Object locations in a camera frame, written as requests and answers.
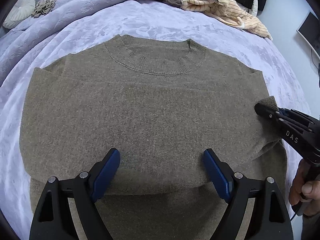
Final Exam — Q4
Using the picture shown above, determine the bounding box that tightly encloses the olive brown knit sweater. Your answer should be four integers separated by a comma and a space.
20, 35, 286, 239

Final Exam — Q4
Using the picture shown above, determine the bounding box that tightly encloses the person's right hand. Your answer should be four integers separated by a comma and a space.
289, 159, 320, 216

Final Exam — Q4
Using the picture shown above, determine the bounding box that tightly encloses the cream striped ribbed garment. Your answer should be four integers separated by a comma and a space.
180, 0, 272, 40

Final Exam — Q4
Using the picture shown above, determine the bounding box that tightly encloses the lavender plush bed blanket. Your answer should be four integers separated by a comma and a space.
1, 0, 309, 239

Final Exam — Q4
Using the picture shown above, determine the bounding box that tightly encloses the small beige crumpled cloth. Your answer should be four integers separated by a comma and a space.
31, 0, 56, 18

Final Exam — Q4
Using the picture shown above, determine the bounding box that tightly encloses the round white pleated cushion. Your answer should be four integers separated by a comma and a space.
2, 0, 35, 29

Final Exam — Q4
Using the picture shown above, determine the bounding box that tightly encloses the monitor cable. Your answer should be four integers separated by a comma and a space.
310, 48, 320, 88

